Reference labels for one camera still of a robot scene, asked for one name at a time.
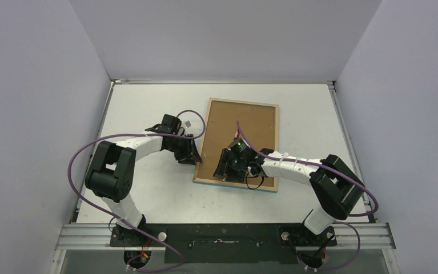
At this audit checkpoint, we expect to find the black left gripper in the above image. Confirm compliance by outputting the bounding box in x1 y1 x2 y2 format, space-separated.
166 134 202 165

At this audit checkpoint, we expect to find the brown cardboard backing board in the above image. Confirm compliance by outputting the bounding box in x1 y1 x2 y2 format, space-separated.
197 101 276 189

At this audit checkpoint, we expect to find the wooden picture frame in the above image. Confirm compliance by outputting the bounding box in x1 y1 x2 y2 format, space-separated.
192 97 280 193

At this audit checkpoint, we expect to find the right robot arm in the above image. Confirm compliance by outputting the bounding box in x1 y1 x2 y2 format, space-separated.
213 138 364 245

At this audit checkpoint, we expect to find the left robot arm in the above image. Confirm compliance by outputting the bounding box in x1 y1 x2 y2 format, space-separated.
85 114 202 246

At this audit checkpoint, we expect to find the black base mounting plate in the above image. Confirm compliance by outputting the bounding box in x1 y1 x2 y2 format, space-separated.
109 223 337 265

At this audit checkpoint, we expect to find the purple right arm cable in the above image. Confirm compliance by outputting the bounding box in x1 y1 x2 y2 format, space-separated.
235 120 380 273

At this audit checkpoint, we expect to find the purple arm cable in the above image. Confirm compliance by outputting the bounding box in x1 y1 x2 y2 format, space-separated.
67 110 207 273
235 120 380 273

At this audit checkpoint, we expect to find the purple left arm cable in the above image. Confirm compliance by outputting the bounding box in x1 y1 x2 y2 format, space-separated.
67 110 207 273

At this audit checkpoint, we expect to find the aluminium front rail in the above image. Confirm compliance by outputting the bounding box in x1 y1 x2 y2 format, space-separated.
55 223 396 251

